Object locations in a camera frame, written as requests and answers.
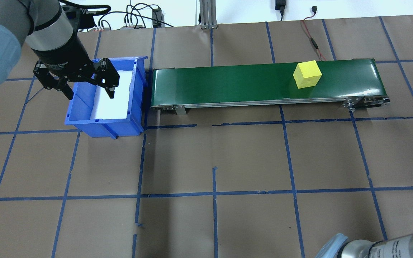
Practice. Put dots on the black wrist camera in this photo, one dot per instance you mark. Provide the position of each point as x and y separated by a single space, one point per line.
81 19

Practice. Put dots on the yellow foam block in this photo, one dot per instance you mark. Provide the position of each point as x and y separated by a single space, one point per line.
307 75

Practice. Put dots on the green belt conveyor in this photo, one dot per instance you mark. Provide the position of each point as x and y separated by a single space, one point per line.
228 86

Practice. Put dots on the white foam bin liner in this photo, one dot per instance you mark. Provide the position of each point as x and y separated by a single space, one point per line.
117 105

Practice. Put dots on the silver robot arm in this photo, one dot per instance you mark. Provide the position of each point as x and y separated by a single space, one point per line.
400 247
48 28

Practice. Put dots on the black power adapter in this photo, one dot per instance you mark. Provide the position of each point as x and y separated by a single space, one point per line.
157 18
280 5

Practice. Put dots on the grey power strip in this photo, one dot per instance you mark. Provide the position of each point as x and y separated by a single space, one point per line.
138 27

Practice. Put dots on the blue plastic storage bin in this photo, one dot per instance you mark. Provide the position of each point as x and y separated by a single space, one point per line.
99 129

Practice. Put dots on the aluminium profile post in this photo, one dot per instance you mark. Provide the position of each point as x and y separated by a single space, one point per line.
208 14

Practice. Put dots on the thin black stick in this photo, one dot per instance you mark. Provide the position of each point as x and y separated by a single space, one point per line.
34 95

